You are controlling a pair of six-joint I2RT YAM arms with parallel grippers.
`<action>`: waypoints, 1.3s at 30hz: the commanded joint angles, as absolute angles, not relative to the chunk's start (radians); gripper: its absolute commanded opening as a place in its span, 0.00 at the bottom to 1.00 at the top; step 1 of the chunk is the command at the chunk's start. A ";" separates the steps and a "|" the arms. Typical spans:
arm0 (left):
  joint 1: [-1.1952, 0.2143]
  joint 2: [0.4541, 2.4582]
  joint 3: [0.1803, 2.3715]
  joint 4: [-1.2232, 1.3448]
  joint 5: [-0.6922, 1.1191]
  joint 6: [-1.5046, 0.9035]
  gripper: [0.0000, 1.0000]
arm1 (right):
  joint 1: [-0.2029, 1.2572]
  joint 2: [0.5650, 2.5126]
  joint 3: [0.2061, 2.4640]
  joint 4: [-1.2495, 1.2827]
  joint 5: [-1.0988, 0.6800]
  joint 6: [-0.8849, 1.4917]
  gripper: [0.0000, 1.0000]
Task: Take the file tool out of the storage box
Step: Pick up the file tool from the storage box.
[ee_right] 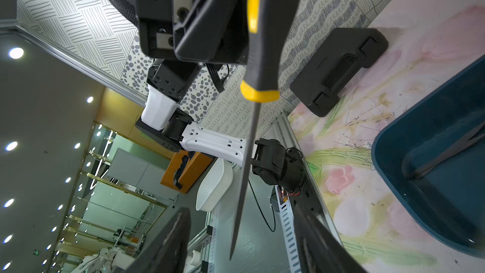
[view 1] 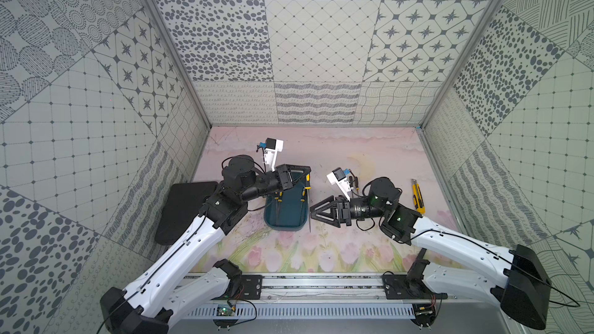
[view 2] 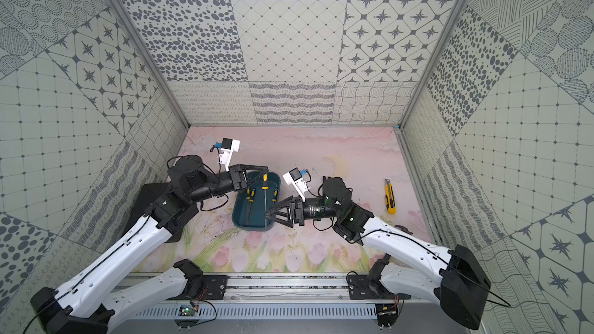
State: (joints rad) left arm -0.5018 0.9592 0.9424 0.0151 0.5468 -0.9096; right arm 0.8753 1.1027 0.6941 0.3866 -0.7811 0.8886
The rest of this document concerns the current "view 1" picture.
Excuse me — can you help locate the teal plastic storage box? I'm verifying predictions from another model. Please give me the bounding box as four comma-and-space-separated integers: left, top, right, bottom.
264, 191, 307, 232

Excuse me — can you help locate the white slotted cable duct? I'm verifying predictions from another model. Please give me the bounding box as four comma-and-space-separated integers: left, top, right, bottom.
186, 302, 414, 320

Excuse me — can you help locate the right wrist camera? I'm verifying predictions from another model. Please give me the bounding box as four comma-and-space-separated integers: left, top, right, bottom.
326, 167, 354, 201

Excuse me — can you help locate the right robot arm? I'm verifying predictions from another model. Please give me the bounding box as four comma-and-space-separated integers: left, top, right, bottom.
309, 177, 552, 330

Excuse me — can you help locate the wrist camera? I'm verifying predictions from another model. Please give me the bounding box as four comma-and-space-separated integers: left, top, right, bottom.
326, 167, 354, 201
257, 138, 284, 171

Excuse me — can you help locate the yellow utility knife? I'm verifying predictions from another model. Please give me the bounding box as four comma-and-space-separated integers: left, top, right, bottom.
411, 179, 425, 214

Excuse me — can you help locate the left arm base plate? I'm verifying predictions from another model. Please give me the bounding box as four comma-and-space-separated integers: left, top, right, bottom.
218, 275, 264, 300

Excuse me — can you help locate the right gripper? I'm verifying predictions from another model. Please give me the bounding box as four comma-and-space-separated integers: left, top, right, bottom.
309, 195, 388, 229

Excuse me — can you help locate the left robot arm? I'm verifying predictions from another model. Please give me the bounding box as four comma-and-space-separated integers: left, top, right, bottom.
100, 155, 311, 333

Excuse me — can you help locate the aluminium rail frame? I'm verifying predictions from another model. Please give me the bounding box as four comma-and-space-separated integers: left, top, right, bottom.
175, 271, 514, 305

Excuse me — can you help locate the black tool case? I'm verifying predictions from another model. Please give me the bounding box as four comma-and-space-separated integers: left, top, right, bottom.
154, 181, 218, 246

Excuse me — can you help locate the green circuit board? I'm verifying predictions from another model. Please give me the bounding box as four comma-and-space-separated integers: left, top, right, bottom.
217, 305, 235, 317

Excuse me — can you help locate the right controller board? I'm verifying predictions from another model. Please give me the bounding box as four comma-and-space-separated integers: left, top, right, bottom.
411, 305, 436, 328

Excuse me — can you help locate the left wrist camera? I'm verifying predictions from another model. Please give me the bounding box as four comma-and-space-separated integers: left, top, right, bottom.
257, 138, 284, 171

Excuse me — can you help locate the file tool yellow black handle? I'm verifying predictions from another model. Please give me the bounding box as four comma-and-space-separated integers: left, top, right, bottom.
275, 191, 283, 226
304, 173, 312, 233
301, 189, 308, 204

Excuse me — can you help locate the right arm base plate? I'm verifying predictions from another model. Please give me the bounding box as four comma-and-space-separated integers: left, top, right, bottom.
381, 274, 448, 301

